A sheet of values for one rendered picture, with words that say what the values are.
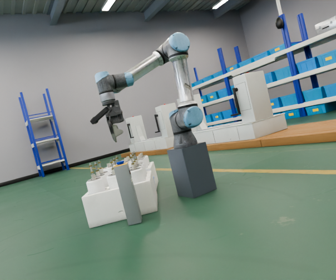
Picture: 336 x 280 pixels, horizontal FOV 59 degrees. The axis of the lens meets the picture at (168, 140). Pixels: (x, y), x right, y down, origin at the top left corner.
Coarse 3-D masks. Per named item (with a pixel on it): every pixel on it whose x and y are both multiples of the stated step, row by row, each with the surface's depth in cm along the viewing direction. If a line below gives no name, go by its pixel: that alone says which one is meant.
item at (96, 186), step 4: (96, 180) 168; (100, 180) 169; (88, 184) 168; (92, 184) 167; (96, 184) 167; (100, 184) 168; (104, 184) 172; (88, 188) 168; (92, 188) 167; (96, 188) 167; (100, 188) 168; (104, 188) 171; (88, 192) 170; (92, 192) 167; (96, 192) 167
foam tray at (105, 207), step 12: (108, 192) 165; (144, 192) 165; (156, 192) 201; (84, 204) 164; (96, 204) 165; (108, 204) 165; (120, 204) 165; (144, 204) 166; (156, 204) 170; (96, 216) 165; (108, 216) 165; (120, 216) 165
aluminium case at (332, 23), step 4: (328, 20) 488; (332, 20) 482; (316, 24) 507; (320, 24) 500; (324, 24) 495; (328, 24) 489; (332, 24) 484; (316, 28) 509; (320, 28) 502; (324, 28) 495; (328, 28) 491; (332, 28) 485; (320, 32) 504; (324, 32) 498
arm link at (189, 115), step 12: (180, 36) 165; (168, 48) 168; (180, 48) 163; (180, 60) 166; (180, 72) 167; (180, 84) 167; (180, 96) 168; (192, 96) 169; (180, 108) 168; (192, 108) 164; (180, 120) 170; (192, 120) 165
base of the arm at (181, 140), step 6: (180, 132) 179; (186, 132) 179; (174, 138) 183; (180, 138) 179; (186, 138) 178; (192, 138) 180; (174, 144) 182; (180, 144) 178; (186, 144) 177; (192, 144) 178
